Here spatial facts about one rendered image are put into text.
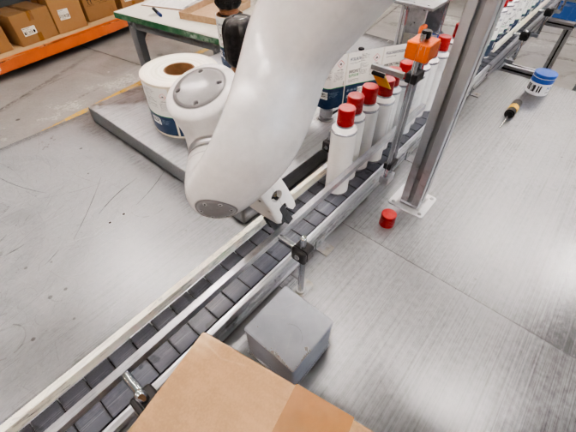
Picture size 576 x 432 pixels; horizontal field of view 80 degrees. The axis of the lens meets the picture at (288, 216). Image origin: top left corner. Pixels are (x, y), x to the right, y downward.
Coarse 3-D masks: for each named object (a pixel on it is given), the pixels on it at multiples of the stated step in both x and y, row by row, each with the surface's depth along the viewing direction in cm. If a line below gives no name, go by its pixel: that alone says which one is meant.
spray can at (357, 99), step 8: (352, 96) 67; (360, 96) 67; (352, 104) 67; (360, 104) 67; (360, 112) 69; (360, 120) 69; (360, 128) 70; (360, 136) 72; (360, 144) 74; (352, 160) 76; (352, 176) 80
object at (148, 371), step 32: (416, 128) 96; (384, 160) 86; (352, 192) 78; (192, 288) 61; (160, 320) 57; (192, 320) 57; (128, 352) 53; (160, 352) 53; (96, 384) 50; (96, 416) 47
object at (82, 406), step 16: (416, 112) 86; (384, 144) 79; (320, 192) 66; (304, 208) 63; (288, 224) 61; (272, 240) 58; (256, 256) 56; (240, 272) 55; (208, 288) 52; (224, 288) 53; (192, 304) 50; (176, 320) 48; (160, 336) 47; (144, 352) 45; (128, 368) 44; (112, 384) 43; (80, 400) 41; (96, 400) 42; (64, 416) 40; (80, 416) 41
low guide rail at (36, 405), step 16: (320, 176) 78; (256, 224) 67; (240, 240) 65; (224, 256) 63; (192, 272) 59; (176, 288) 57; (160, 304) 55; (144, 320) 54; (112, 336) 51; (128, 336) 53; (96, 352) 50; (80, 368) 48; (64, 384) 47; (32, 400) 45; (48, 400) 46; (16, 416) 44; (32, 416) 45
